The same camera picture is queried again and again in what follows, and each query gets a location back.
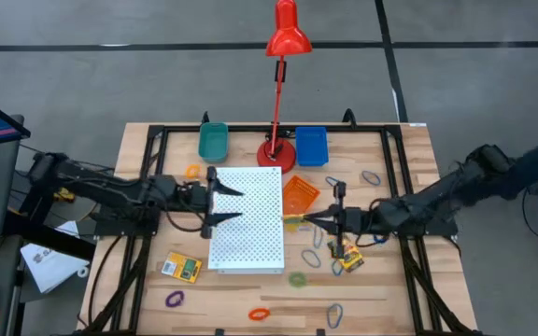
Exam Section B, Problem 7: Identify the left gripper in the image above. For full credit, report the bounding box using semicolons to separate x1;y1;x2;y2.
175;166;245;239

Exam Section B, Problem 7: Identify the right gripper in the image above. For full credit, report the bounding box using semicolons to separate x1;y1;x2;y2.
304;181;373;259

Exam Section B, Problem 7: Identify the yellow crayon box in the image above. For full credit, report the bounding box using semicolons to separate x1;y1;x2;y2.
327;235;365;273
281;213;312;233
161;251;204;285

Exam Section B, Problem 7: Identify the orange plastic basket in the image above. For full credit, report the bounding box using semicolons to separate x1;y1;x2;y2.
281;175;321;217

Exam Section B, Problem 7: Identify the blue plastic hanger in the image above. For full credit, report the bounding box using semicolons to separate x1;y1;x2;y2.
301;248;322;270

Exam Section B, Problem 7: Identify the teal plastic bin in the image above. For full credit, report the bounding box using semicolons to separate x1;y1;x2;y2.
197;121;230;164

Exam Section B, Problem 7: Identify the blue plastic bin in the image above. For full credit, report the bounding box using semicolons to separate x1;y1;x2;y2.
294;126;330;168

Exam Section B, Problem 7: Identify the purple coil keychain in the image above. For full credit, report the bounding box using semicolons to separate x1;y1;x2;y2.
164;290;186;308

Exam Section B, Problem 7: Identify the red desk lamp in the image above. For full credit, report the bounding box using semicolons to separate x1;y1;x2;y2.
256;0;314;175

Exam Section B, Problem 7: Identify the white perforated shelf riser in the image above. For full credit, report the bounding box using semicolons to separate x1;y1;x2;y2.
206;166;287;275

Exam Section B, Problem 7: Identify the yellow tool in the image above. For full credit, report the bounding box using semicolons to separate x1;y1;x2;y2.
53;186;77;204

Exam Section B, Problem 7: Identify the white paper sheet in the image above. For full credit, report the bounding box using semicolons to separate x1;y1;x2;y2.
20;242;91;294

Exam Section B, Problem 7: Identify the black aluminium table frame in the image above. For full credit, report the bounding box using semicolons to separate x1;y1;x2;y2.
77;121;480;336

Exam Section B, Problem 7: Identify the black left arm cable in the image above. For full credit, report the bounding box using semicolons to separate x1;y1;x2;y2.
88;235;125;328

